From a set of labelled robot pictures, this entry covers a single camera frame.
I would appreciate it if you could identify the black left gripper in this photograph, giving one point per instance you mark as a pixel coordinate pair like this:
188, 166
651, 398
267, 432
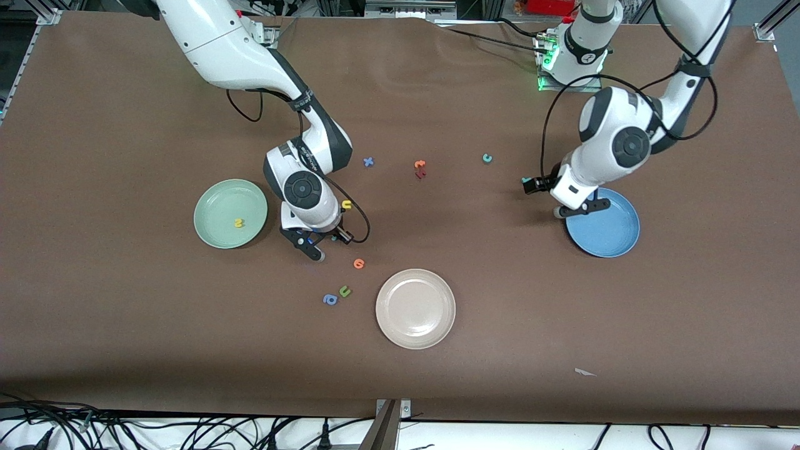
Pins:
545, 183

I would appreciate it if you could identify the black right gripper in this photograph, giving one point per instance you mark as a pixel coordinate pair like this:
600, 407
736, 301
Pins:
338, 234

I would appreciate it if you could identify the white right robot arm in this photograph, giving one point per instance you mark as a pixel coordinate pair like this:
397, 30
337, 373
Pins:
219, 50

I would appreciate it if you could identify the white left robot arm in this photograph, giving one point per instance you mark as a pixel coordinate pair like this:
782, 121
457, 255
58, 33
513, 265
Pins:
600, 119

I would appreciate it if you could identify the blue foam letter a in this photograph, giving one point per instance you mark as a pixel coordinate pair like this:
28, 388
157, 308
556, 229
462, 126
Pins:
325, 299

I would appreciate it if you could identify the blue plate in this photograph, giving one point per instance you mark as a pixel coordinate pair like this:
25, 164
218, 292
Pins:
606, 237

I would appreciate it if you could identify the beige plate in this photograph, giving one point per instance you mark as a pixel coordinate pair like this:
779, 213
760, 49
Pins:
415, 309

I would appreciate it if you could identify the green plate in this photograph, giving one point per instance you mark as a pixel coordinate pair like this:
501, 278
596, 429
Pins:
215, 236

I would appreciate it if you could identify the red box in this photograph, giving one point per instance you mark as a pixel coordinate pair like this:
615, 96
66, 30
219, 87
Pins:
550, 6

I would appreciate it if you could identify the white tape scrap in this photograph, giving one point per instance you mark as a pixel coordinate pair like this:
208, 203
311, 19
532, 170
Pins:
582, 372

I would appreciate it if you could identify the black power plug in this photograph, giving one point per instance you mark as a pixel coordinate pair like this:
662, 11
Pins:
272, 442
325, 437

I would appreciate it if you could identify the grey metal device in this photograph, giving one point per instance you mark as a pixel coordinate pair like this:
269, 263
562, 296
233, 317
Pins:
409, 7

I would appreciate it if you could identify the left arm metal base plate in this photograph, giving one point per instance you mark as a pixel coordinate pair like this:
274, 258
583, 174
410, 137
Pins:
572, 88

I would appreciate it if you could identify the metal table bracket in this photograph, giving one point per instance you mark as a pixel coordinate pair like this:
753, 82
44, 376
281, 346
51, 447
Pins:
386, 431

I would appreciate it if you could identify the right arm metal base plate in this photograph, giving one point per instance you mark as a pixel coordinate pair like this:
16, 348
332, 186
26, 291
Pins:
269, 34

